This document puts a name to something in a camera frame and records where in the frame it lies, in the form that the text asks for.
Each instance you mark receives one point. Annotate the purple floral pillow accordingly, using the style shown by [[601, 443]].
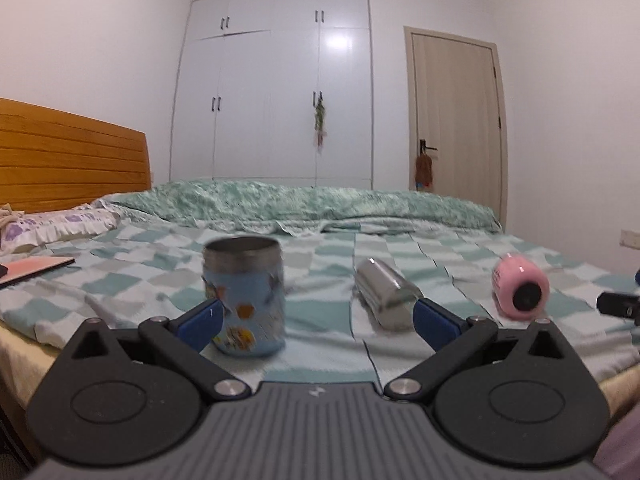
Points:
[[55, 225]]

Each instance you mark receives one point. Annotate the checked teal bed sheet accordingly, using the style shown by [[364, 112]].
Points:
[[150, 270]]

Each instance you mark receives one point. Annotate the purple cloth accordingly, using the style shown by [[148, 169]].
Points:
[[622, 450]]

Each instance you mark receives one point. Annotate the hanging dried plant bundle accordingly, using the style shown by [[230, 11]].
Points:
[[320, 117]]

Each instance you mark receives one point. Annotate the blue cartoon print cup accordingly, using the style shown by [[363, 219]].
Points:
[[247, 292]]

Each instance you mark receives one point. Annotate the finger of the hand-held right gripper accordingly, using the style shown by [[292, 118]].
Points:
[[619, 304]]

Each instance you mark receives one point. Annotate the wooden headboard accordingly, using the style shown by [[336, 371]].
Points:
[[70, 160]]

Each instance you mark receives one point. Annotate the green patterned quilt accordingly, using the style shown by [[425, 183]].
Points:
[[310, 205]]

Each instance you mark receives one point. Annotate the silver steel cup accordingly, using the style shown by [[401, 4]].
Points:
[[387, 287]]

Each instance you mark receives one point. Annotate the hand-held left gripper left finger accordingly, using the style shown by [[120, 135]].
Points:
[[202, 325]]

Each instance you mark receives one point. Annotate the white wardrobe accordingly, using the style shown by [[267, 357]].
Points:
[[270, 90]]

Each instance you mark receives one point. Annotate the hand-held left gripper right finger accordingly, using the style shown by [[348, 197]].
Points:
[[434, 324]]

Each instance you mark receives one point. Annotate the pink cup with black lid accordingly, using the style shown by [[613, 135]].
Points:
[[517, 285]]

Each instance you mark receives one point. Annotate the pink flat notebook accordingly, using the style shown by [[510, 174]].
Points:
[[35, 266]]

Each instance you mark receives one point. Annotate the beige wooden door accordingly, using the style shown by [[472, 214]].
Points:
[[455, 125]]

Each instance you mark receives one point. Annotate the wall socket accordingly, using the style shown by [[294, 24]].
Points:
[[631, 239]]

